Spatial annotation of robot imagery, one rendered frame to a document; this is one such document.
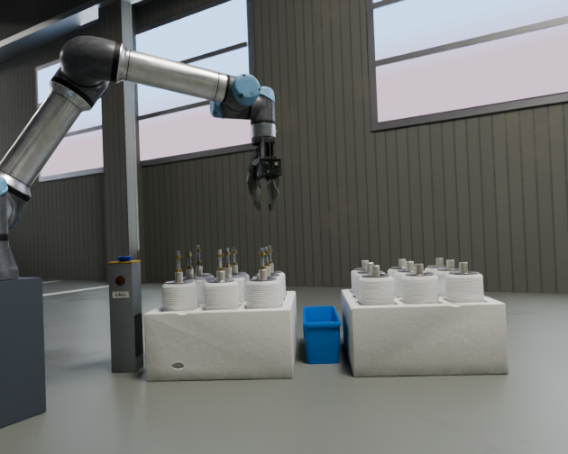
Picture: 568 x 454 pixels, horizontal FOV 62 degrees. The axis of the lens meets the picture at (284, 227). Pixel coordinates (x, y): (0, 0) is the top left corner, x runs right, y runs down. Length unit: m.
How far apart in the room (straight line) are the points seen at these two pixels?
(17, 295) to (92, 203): 3.76
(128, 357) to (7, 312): 0.42
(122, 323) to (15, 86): 4.95
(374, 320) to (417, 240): 1.81
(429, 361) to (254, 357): 0.45
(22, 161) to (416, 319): 1.05
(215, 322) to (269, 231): 2.25
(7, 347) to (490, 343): 1.12
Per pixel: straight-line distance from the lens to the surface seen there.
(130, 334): 1.43
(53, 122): 1.33
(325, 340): 1.38
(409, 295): 1.30
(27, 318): 1.18
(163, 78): 1.24
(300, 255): 3.34
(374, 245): 3.11
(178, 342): 1.30
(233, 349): 1.27
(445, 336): 1.29
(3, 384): 1.17
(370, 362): 1.27
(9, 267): 1.17
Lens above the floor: 0.38
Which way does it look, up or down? 1 degrees up
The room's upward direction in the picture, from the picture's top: 2 degrees counter-clockwise
